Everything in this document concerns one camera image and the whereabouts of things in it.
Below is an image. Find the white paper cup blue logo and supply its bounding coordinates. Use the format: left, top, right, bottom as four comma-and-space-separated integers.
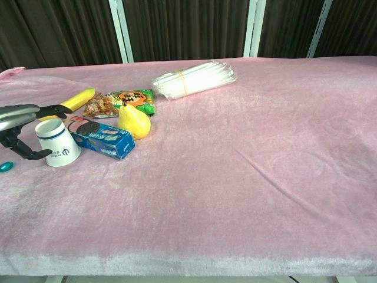
35, 118, 82, 168

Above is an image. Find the pink fleece table cloth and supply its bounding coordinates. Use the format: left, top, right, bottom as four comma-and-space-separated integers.
0, 55, 377, 277

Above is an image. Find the dark brown curtain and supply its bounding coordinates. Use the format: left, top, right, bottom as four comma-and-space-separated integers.
0, 0, 377, 73

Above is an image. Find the yellow pear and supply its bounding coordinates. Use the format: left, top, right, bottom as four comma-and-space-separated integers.
117, 99, 152, 141

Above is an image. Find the bundle of white straws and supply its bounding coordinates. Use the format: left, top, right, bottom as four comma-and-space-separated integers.
151, 60, 237, 101

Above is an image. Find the yellow banana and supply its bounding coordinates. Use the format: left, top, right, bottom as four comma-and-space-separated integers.
38, 87, 97, 122

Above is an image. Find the orange green snack bag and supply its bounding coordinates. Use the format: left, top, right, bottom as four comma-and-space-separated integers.
82, 89, 156, 119

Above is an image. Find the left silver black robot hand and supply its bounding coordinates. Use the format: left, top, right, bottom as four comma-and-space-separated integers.
0, 104, 72, 160

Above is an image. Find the blue cookie box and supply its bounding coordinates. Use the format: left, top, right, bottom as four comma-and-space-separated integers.
67, 116, 136, 161

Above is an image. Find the white slotted frame post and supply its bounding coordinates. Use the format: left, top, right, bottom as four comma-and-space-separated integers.
243, 0, 266, 58
108, 0, 135, 63
306, 0, 333, 58

